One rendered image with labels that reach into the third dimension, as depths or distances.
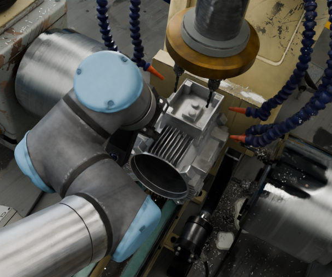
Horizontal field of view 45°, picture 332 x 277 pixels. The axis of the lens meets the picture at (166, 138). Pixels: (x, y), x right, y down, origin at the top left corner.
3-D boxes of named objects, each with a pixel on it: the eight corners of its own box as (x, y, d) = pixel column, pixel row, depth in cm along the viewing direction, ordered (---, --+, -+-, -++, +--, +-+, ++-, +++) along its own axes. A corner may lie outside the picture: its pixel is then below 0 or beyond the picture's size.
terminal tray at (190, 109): (181, 97, 101) (185, 77, 95) (219, 116, 99) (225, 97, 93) (157, 129, 94) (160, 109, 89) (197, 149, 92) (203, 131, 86)
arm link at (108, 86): (54, 82, 56) (104, 31, 56) (84, 104, 68) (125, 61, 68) (99, 128, 54) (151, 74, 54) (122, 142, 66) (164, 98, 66)
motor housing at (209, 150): (160, 126, 114) (168, 79, 99) (220, 157, 110) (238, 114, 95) (122, 178, 103) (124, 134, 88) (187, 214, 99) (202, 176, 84)
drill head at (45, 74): (42, 57, 125) (28, -14, 105) (143, 107, 118) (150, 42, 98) (-17, 109, 111) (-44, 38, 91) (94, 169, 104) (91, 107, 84)
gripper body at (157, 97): (171, 106, 83) (163, 90, 71) (152, 143, 82) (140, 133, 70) (139, 90, 84) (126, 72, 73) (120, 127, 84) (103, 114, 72)
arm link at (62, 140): (42, 203, 53) (107, 135, 53) (-6, 145, 57) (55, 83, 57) (73, 209, 62) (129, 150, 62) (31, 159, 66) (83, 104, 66)
